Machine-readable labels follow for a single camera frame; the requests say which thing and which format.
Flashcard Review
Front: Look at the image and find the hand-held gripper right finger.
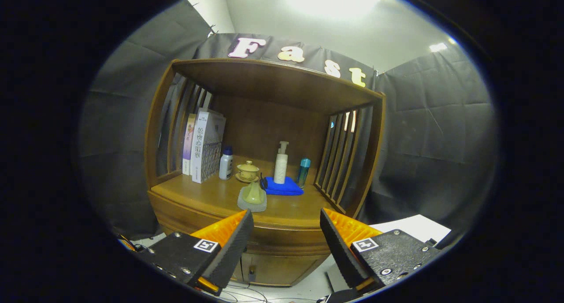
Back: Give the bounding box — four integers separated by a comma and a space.
319, 207, 442, 297

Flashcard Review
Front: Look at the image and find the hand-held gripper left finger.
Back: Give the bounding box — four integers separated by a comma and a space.
134, 208, 255, 297

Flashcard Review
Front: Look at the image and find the wooden drawer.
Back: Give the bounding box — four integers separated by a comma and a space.
148, 191, 335, 287

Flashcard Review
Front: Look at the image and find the white bottle with blue cap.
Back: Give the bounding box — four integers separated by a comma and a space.
219, 145, 234, 181

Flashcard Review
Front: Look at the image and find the tangle of black floor cables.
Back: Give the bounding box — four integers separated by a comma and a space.
218, 281, 318, 303

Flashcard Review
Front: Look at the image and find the thick white book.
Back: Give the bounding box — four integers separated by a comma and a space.
190, 108, 226, 184

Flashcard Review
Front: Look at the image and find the wooden cabinet with slatted sides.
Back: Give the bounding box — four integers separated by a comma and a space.
144, 58, 387, 288

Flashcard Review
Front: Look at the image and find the black backdrop cloth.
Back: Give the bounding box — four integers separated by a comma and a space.
77, 0, 501, 240

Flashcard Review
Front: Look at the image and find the thin purple book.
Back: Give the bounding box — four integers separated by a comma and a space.
182, 113, 197, 176

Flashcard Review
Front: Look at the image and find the small orange black object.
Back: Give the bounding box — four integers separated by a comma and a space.
117, 235, 146, 253

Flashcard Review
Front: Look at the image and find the teal slim bottle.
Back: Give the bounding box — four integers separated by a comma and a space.
297, 158, 312, 188

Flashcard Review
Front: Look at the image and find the yellow lidded teacup with saucer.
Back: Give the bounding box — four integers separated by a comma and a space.
235, 160, 260, 183

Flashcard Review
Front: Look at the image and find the folded blue cloth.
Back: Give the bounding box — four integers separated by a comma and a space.
260, 173, 304, 196

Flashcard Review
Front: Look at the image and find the white pump bottle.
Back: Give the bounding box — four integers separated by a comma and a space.
273, 141, 290, 185

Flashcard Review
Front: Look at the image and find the white drawer unit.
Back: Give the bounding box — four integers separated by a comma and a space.
370, 214, 452, 246

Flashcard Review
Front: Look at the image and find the green brush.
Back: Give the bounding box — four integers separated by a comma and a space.
237, 181, 268, 213

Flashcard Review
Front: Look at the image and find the wooden countertop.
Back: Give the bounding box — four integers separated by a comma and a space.
150, 155, 353, 229

